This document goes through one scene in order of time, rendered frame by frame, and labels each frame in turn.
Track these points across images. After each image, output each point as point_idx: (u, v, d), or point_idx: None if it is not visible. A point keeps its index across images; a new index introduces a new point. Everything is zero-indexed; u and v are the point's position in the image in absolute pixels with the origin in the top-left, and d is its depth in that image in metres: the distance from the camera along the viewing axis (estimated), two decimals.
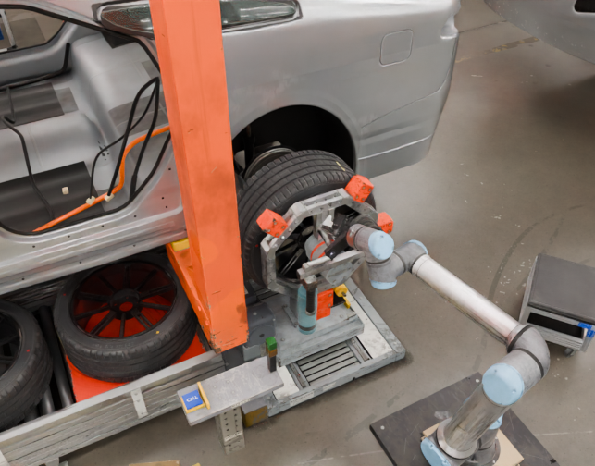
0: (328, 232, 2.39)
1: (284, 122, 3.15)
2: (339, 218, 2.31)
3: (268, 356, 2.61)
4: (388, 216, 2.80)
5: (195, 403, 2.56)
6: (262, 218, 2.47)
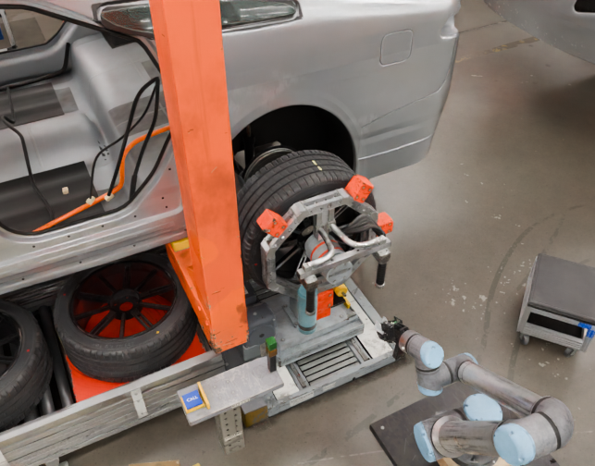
0: None
1: (284, 122, 3.15)
2: (385, 327, 2.46)
3: (268, 356, 2.61)
4: (388, 216, 2.80)
5: (195, 403, 2.56)
6: (262, 218, 2.47)
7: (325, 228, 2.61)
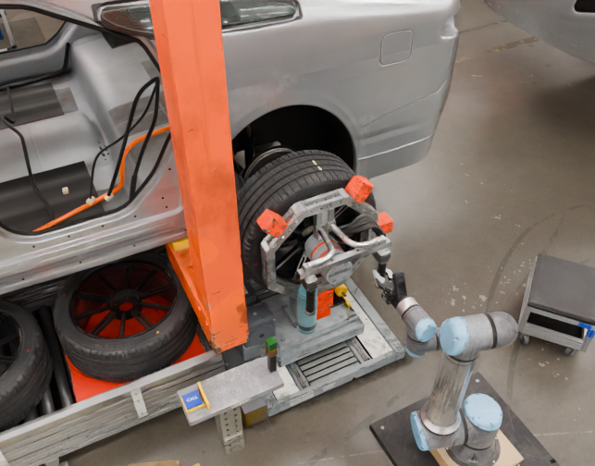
0: (378, 275, 2.60)
1: (284, 122, 3.15)
2: None
3: (268, 356, 2.61)
4: (388, 216, 2.80)
5: (195, 403, 2.56)
6: (262, 218, 2.47)
7: (325, 228, 2.61)
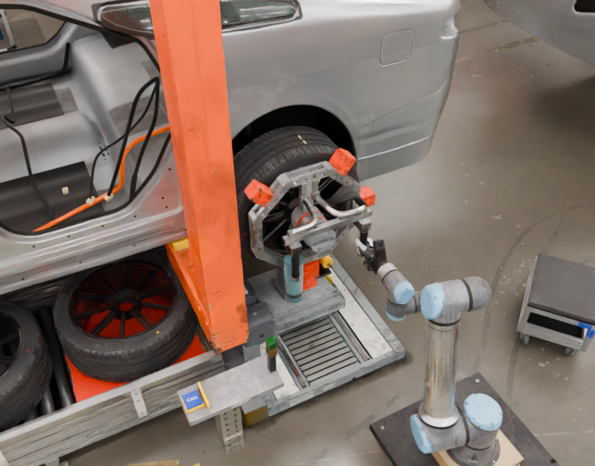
0: (361, 243, 2.75)
1: (284, 122, 3.15)
2: None
3: (268, 356, 2.61)
4: (370, 190, 2.94)
5: (195, 403, 2.56)
6: (249, 189, 2.61)
7: (310, 200, 2.75)
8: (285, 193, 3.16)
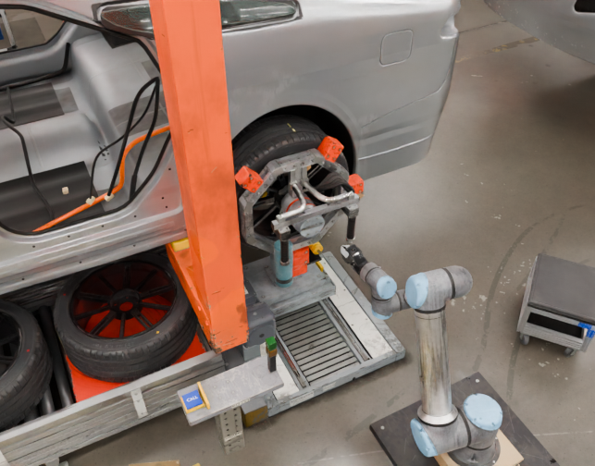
0: (344, 250, 2.88)
1: None
2: None
3: (268, 356, 2.61)
4: (359, 177, 3.01)
5: (195, 403, 2.56)
6: (240, 175, 2.68)
7: (299, 186, 2.82)
8: (285, 193, 3.16)
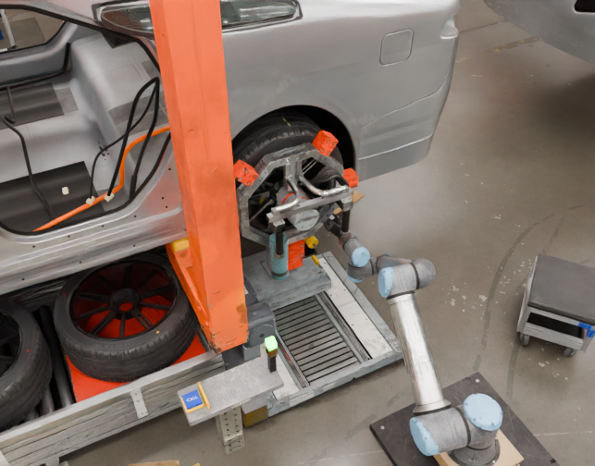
0: None
1: None
2: None
3: (268, 356, 2.61)
4: (353, 172, 3.05)
5: (195, 403, 2.56)
6: (235, 168, 2.71)
7: (294, 179, 2.85)
8: None
